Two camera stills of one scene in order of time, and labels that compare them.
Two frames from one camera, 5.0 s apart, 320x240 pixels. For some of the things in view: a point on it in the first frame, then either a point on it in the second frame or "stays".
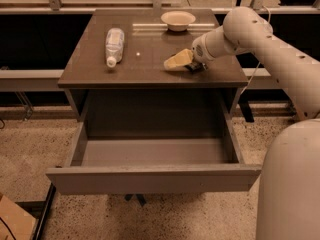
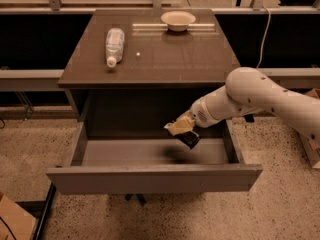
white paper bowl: x=177 y=21 stays
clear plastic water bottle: x=114 y=46 stays
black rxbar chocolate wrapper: x=196 y=67 to x=188 y=138
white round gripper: x=202 y=52 to x=198 y=115
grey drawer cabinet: x=116 y=72 stays
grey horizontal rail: x=31 y=80 stays
